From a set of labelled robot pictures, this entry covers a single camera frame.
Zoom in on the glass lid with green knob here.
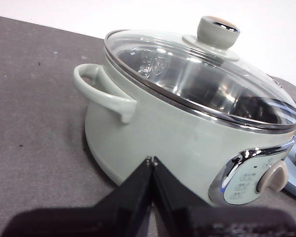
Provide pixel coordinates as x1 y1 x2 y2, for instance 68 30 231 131
104 15 296 135

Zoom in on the pale green electric steamer pot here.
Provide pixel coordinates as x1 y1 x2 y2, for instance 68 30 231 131
73 44 296 207

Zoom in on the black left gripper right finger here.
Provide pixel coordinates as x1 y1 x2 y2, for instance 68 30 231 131
152 156 213 236

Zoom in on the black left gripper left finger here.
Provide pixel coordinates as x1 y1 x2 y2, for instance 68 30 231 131
95 156 154 236

